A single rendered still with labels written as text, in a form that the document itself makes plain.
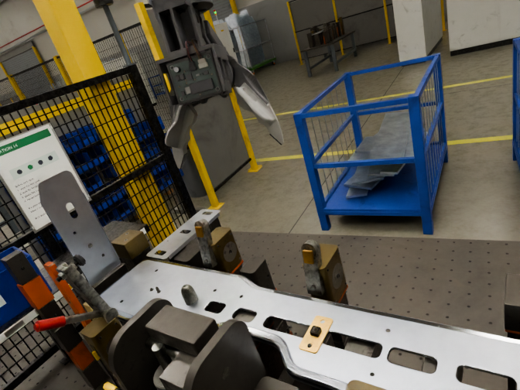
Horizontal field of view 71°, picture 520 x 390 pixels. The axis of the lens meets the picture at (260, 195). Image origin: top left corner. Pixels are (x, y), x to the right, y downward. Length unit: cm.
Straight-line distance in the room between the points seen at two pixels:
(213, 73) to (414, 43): 798
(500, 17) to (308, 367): 791
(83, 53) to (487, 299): 159
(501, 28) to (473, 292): 733
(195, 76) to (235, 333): 35
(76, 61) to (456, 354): 148
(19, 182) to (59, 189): 28
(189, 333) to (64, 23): 130
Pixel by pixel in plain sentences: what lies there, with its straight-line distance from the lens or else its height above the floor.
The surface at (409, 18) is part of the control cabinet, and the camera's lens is 831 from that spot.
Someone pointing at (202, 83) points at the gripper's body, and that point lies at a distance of 43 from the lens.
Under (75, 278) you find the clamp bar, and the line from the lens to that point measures 88.
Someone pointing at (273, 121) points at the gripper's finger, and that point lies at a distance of 48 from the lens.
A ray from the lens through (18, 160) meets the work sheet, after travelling 141.
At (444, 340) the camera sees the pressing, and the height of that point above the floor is 100.
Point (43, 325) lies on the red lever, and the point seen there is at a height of 114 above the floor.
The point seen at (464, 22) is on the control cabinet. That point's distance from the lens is 829.
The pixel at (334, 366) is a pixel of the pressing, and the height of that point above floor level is 100.
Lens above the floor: 154
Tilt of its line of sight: 24 degrees down
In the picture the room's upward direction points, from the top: 18 degrees counter-clockwise
